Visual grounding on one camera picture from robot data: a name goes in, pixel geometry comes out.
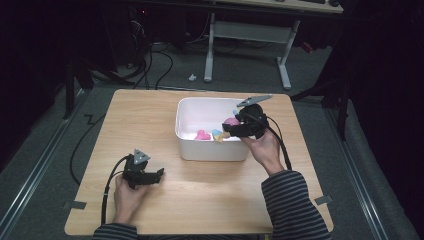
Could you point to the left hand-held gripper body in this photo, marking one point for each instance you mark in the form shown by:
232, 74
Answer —
136, 170

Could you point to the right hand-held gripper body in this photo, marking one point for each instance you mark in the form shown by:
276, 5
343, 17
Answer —
254, 120

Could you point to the pink spiky rubber toy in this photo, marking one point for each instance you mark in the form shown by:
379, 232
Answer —
231, 121

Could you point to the white plastic box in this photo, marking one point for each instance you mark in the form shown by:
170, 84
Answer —
200, 113

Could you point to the person's left hand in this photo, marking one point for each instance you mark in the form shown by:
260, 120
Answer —
128, 200

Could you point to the person's right hand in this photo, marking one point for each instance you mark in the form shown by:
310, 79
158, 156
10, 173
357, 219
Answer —
265, 150

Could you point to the yellow orange toy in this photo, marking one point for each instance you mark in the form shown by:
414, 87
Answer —
220, 137

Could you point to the light blue toy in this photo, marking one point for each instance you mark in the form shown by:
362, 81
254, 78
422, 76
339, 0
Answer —
216, 132

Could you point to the bright pink toy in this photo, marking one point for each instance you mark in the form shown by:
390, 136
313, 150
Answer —
202, 135

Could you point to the white paper scrap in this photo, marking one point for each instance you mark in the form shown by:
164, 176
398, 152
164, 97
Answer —
192, 77

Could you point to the grey tape strip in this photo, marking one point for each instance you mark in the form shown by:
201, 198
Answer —
77, 204
323, 200

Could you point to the black metal stand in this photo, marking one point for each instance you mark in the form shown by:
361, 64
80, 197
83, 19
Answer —
70, 86

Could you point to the white frame desk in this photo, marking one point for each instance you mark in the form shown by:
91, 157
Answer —
250, 31

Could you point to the metal floor rail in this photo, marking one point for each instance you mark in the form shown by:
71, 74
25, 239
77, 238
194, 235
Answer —
40, 156
358, 173

